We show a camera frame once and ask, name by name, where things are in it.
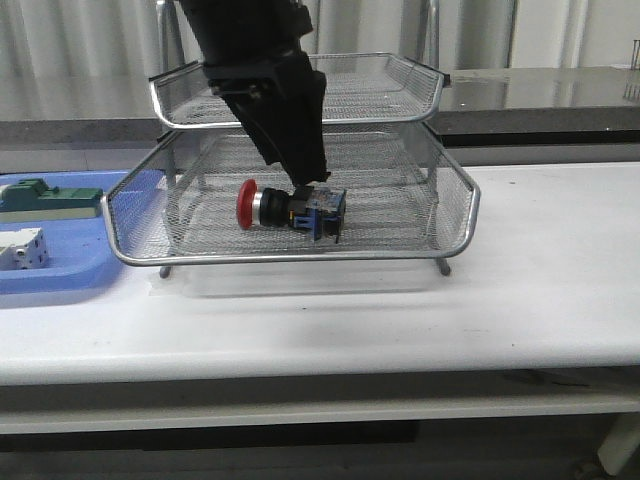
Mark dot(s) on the white circuit breaker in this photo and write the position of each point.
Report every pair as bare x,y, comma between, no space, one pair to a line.
23,249

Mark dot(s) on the green terminal block component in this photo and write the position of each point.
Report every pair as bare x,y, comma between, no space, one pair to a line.
31,200

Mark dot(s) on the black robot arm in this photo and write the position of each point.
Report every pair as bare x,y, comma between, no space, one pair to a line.
248,25

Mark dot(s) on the grey stone counter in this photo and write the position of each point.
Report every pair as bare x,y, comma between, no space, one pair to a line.
486,107

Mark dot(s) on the red emergency stop button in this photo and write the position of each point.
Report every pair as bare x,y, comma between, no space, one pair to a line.
318,211

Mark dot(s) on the white table leg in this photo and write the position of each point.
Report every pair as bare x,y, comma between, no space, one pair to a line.
619,444

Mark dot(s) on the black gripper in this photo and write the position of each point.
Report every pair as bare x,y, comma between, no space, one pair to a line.
286,85

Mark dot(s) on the silver mesh tray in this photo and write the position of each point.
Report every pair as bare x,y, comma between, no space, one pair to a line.
407,198
361,88

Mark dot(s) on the blue plastic tray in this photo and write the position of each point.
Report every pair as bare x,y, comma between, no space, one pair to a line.
80,263

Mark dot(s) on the small rack on counter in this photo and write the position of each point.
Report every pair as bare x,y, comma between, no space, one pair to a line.
635,56

